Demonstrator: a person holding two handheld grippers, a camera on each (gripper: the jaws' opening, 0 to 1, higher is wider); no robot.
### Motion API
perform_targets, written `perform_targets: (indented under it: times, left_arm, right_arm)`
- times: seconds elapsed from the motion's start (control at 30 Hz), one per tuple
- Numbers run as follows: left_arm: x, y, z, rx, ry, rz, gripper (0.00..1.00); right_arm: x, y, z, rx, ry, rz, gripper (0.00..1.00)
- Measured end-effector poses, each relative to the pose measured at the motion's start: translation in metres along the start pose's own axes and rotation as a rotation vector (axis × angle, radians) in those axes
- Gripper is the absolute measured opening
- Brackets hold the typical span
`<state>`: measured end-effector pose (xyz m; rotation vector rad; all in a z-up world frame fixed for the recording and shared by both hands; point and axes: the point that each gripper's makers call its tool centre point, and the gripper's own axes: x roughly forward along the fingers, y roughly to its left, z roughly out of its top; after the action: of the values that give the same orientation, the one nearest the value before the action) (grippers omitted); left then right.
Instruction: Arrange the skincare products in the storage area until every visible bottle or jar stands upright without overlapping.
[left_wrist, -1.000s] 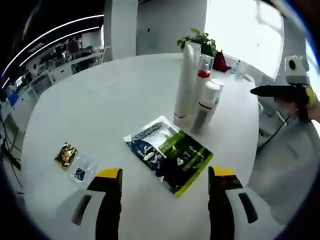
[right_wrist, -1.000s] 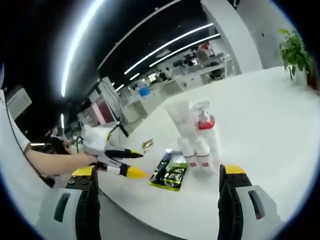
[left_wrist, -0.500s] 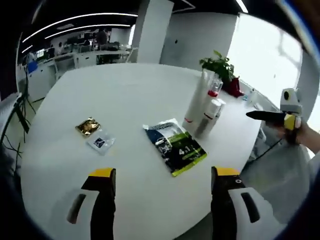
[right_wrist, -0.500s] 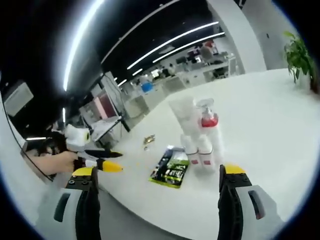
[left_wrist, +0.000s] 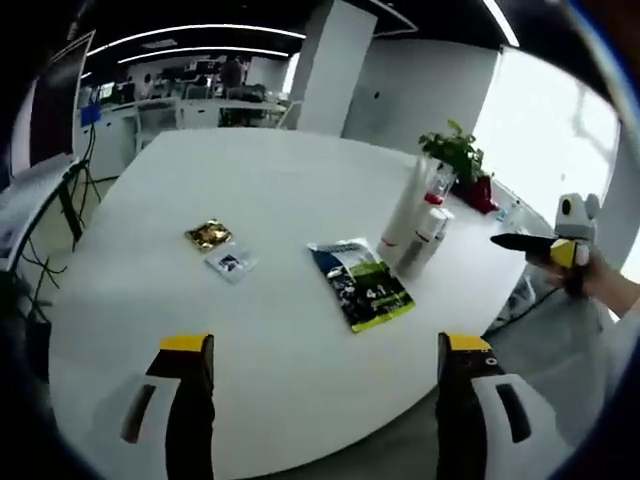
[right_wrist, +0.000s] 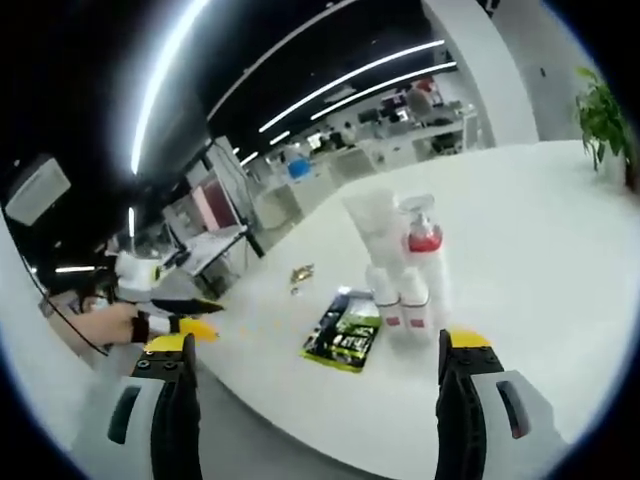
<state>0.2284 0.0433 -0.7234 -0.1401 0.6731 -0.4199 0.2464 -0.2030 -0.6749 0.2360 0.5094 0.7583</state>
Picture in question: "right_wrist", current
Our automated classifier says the potted green plant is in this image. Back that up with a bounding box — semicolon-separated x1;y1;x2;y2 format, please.
573;66;640;192

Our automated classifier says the long ceiling light strip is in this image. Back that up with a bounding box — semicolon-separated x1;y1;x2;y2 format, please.
130;0;211;174

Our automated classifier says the black cable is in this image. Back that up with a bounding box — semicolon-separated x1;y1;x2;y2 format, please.
22;252;109;356

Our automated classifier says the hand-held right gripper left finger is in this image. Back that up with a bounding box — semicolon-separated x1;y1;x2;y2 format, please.
106;332;204;480

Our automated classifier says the white office desk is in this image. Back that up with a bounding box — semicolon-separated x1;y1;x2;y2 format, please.
169;227;251;291

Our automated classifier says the white skincare tube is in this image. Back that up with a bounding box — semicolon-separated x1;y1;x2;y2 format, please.
341;188;409;282

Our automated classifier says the person's left hand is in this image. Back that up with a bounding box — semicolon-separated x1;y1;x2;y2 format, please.
92;302;151;347

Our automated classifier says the green black skincare packet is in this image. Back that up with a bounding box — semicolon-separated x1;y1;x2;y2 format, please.
299;286;385;375

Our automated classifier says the white skincare pump bottle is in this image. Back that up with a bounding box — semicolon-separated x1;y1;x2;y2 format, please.
399;194;450;324

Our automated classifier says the blue storage box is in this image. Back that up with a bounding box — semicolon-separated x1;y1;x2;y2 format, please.
286;154;312;179

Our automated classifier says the ceiling air conditioner panel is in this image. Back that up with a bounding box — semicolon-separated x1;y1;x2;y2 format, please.
3;154;72;227

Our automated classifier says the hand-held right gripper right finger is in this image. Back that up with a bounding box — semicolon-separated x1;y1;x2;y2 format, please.
436;324;569;480

